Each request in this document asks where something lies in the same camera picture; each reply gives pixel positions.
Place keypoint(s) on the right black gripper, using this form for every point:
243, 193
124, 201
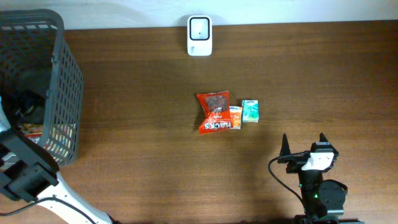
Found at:
296, 160

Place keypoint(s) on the green tissue pack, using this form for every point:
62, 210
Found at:
250, 112

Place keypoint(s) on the orange tissue pack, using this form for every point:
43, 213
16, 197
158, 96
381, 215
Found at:
236, 116

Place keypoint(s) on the red Hacks candy bag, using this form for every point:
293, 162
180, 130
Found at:
216, 110

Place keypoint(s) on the yellow chips bag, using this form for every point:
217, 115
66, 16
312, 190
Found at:
32, 131

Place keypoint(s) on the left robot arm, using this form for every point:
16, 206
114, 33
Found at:
29, 173

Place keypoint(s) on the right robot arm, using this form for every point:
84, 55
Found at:
322, 199

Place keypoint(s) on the white barcode scanner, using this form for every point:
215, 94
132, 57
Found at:
199, 36

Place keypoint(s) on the grey plastic mesh basket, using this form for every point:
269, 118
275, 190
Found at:
36, 62

